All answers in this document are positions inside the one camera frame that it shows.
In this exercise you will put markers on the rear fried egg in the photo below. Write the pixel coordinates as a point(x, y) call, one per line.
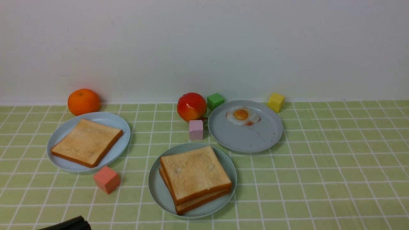
point(242, 116)

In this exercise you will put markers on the green cube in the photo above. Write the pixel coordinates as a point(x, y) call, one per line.
point(214, 100)

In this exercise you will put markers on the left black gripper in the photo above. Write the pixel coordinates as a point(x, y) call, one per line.
point(77, 223)

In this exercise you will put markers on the red apple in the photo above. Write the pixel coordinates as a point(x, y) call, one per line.
point(192, 106)

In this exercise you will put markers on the centre teal plate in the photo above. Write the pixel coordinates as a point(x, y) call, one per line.
point(224, 159)

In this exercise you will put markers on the orange fruit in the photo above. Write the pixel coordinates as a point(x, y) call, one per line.
point(83, 101)

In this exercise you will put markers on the right grey plate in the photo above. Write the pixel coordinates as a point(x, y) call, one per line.
point(245, 139)

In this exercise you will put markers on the yellow cube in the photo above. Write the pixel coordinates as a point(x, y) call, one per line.
point(276, 102)

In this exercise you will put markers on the pink cube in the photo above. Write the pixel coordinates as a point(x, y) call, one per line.
point(196, 130)

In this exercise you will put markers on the toast slice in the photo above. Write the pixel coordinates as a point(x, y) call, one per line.
point(196, 208)
point(87, 143)
point(194, 174)

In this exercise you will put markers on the left blue plate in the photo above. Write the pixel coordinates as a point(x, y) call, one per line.
point(109, 119)

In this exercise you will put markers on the salmon red cube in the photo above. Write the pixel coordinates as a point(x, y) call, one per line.
point(107, 179)

